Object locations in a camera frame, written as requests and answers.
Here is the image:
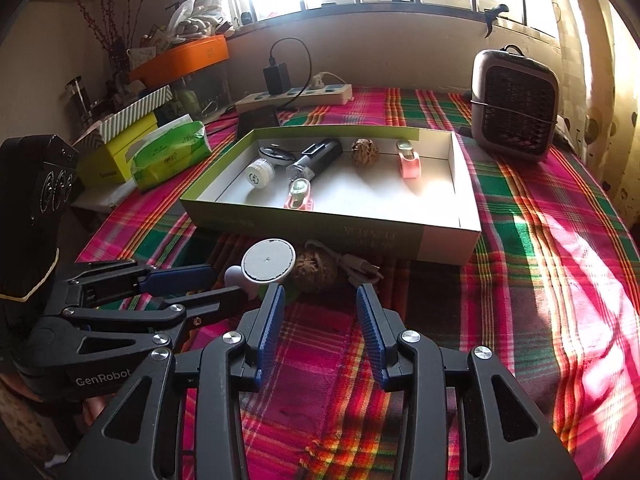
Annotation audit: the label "white round bulb gadget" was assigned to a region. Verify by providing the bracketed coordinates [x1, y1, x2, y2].
[224, 266, 259, 300]

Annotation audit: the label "white green round spool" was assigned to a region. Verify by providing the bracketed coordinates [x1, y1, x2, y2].
[240, 238, 296, 300]

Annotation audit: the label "green tissue pack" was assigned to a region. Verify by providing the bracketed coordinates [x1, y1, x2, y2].
[125, 114, 212, 192]

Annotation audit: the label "white small bottle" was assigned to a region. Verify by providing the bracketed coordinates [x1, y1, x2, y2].
[244, 158, 276, 188]

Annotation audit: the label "yellow green box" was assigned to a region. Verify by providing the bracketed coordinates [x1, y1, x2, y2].
[77, 113, 157, 188]

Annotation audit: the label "pink clip near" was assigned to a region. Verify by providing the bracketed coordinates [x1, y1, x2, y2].
[284, 178, 312, 210]

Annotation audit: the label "pink clip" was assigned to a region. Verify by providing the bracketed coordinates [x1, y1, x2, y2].
[396, 140, 421, 180]
[284, 178, 312, 210]

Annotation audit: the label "black oval gadget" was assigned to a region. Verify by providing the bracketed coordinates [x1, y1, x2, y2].
[258, 144, 297, 166]

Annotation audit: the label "plaid red green blanket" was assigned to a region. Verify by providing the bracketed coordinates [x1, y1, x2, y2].
[74, 84, 640, 480]

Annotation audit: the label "striped white box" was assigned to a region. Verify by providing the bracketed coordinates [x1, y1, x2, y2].
[74, 84, 172, 152]

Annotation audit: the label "black cylindrical flashlight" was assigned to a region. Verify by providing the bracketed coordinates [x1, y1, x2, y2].
[285, 139, 343, 181]

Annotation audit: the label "black smartphone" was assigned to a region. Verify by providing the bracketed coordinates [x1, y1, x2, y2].
[235, 106, 280, 140]

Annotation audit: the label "orange storage box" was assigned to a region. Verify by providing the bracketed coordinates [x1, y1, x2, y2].
[129, 35, 229, 89]

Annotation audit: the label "brown walnut in box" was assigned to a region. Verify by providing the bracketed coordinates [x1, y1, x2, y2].
[352, 138, 380, 168]

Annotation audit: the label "black charger adapter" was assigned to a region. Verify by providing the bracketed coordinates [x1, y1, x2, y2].
[262, 63, 292, 96]

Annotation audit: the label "green cardboard box tray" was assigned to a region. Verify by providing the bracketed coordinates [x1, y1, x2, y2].
[180, 125, 482, 266]

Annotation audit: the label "white power strip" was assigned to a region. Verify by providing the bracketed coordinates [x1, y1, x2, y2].
[235, 84, 352, 113]

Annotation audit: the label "red dried branches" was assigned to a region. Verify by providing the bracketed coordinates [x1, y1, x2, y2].
[73, 0, 144, 74]

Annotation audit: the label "pink clip far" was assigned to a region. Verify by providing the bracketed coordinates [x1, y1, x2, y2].
[396, 140, 421, 180]

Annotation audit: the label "grey portable heater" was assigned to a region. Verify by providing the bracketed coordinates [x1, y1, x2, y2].
[471, 44, 559, 162]

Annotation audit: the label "floral cream curtain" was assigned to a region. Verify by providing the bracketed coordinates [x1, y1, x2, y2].
[551, 0, 639, 226]

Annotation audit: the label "white coiled usb cable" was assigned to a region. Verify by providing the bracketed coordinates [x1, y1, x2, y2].
[304, 238, 385, 288]

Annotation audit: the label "black charger cable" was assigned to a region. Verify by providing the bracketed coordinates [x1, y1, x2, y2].
[268, 36, 314, 111]

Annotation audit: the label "black window handle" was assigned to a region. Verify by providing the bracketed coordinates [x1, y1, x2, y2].
[483, 3, 510, 38]

